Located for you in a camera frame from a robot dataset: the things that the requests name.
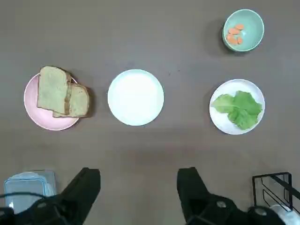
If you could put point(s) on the white round plate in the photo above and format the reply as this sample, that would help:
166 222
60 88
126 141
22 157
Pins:
136 97
225 119

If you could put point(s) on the clear plastic container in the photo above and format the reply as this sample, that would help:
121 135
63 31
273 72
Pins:
21 189

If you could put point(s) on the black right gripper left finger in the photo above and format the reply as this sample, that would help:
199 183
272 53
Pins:
79 187

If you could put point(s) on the pink round plate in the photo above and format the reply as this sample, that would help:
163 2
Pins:
31 103

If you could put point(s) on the green bowl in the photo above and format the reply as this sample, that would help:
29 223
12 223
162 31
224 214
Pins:
253 25

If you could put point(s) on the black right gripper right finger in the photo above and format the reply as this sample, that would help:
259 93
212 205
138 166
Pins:
194 194

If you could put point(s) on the brown bread slice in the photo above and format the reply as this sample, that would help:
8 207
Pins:
52 89
80 100

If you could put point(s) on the green lettuce leaf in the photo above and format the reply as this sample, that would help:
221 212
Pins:
243 107

